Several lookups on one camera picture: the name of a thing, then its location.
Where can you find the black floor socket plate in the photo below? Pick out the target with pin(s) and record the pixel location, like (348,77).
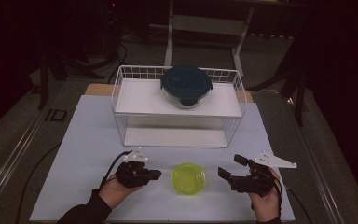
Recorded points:
(56,115)

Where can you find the wooden table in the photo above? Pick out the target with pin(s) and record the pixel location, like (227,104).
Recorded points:
(99,90)

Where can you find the glass container dark blue lid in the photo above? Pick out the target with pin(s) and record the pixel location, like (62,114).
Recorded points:
(186,82)

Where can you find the black tripod stand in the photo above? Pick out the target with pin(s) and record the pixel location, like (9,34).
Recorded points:
(43,84)

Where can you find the person's right hand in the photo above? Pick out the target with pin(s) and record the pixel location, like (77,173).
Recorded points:
(267,207)

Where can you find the metal floor rail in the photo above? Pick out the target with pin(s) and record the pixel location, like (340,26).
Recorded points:
(317,174)
(12,158)

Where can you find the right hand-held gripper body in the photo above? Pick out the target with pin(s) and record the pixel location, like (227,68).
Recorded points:
(258,182)

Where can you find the green plastic container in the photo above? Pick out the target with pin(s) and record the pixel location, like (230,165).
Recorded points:
(188,179)

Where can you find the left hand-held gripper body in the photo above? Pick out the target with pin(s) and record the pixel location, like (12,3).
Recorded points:
(130,175)

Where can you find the white metal stand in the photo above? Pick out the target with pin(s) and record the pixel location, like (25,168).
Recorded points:
(208,25)

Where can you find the person's left hand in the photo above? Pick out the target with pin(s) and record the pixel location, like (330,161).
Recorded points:
(112,193)

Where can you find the white table mat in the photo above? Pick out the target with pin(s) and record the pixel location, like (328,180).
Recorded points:
(174,149)

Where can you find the black stand with legs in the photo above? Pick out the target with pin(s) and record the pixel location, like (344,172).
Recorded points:
(299,102)

